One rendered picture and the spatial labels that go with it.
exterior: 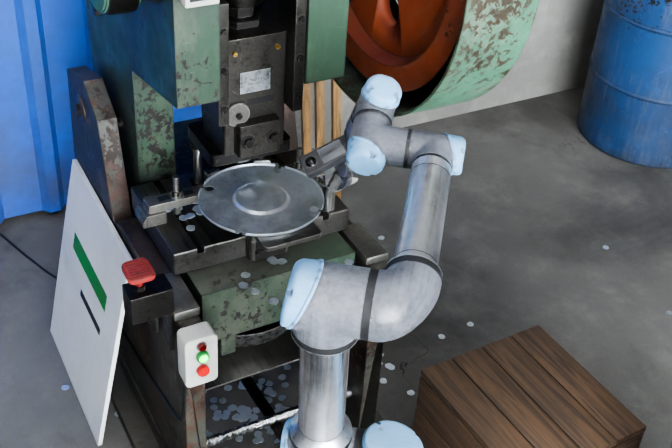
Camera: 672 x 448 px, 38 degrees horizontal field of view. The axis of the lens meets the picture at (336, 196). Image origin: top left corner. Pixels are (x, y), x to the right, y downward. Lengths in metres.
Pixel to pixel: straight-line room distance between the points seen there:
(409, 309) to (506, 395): 0.95
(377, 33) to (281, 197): 0.46
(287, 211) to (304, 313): 0.70
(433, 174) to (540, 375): 0.91
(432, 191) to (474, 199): 2.02
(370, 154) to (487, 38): 0.36
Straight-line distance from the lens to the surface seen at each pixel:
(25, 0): 3.19
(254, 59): 2.10
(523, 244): 3.53
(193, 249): 2.21
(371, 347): 2.46
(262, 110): 2.17
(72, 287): 2.85
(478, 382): 2.46
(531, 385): 2.48
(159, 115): 2.38
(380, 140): 1.81
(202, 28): 1.97
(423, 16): 2.17
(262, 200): 2.22
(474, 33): 1.95
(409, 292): 1.53
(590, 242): 3.62
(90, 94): 2.48
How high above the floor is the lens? 2.05
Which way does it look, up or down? 34 degrees down
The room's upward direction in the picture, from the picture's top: 4 degrees clockwise
